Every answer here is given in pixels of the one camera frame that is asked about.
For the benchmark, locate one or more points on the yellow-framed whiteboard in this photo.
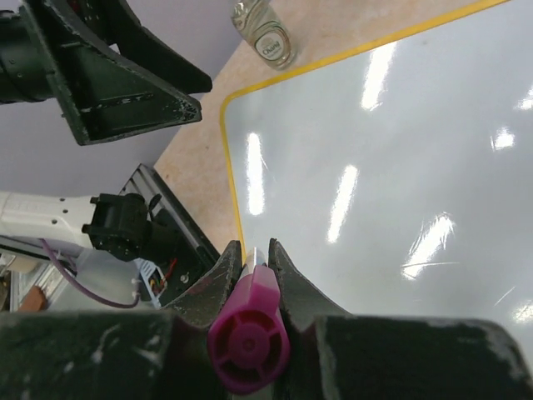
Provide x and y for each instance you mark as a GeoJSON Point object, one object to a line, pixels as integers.
{"type": "Point", "coordinates": [399, 179]}

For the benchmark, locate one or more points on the purple-capped whiteboard marker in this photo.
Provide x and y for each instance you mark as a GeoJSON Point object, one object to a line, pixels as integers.
{"type": "Point", "coordinates": [248, 344]}

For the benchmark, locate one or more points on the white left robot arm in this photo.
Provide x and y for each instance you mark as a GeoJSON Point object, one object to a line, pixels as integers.
{"type": "Point", "coordinates": [116, 224]}

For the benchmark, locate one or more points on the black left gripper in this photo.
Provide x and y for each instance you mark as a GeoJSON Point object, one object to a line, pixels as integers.
{"type": "Point", "coordinates": [112, 77]}

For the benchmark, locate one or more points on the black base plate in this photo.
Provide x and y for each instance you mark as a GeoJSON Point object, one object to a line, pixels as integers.
{"type": "Point", "coordinates": [186, 255]}

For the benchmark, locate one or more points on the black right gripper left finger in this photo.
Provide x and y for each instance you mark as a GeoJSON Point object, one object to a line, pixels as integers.
{"type": "Point", "coordinates": [137, 354]}

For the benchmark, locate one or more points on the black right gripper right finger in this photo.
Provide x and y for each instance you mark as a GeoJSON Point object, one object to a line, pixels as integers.
{"type": "Point", "coordinates": [338, 355]}

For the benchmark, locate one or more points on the brown block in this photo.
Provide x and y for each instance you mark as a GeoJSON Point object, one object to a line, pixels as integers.
{"type": "Point", "coordinates": [35, 301]}

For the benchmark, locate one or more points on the clear plastic bottle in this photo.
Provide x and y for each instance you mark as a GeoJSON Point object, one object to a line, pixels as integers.
{"type": "Point", "coordinates": [261, 28]}

